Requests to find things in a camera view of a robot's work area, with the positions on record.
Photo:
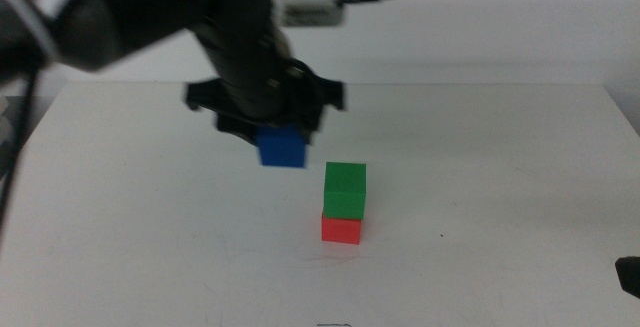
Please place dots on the green cube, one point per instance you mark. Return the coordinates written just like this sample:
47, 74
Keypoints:
345, 192

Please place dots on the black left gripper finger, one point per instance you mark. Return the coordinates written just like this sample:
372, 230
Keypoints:
235, 126
312, 126

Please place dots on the blue cube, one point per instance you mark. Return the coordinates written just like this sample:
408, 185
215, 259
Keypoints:
280, 149

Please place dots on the red cube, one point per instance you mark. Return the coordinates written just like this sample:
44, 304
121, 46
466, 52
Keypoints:
341, 232

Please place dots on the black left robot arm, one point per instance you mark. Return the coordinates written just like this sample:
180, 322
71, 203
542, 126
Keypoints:
125, 7

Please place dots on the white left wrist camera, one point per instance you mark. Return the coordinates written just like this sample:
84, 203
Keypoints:
307, 9

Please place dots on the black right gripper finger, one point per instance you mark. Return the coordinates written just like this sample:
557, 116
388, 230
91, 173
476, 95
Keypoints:
629, 274

